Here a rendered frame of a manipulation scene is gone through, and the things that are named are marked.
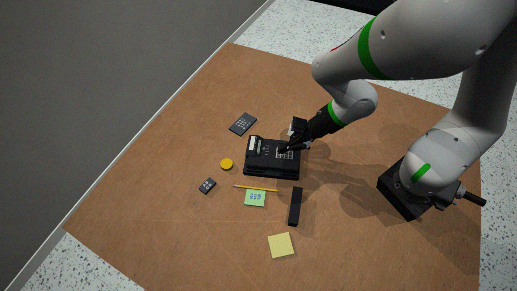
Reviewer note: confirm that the white sheet of paper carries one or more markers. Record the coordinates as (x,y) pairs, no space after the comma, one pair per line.
(289,131)

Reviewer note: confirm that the grey pocket calculator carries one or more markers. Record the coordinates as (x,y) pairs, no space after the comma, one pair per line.
(242,124)

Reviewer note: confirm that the yellow flat cylinder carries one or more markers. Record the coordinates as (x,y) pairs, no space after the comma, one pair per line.
(226,164)

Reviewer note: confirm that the pale yellow sticky note pad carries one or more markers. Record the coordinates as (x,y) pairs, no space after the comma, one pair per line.
(280,245)

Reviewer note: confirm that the black telephone handset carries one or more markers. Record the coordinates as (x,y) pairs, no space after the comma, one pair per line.
(286,166)

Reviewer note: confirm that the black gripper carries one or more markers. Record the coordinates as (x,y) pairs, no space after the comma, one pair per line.
(300,142)

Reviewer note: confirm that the black desk phone body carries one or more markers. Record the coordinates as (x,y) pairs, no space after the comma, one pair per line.
(267,148)

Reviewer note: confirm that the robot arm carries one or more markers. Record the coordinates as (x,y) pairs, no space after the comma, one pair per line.
(430,39)

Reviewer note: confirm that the light green sticky note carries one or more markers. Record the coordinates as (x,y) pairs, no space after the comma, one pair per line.
(255,197)

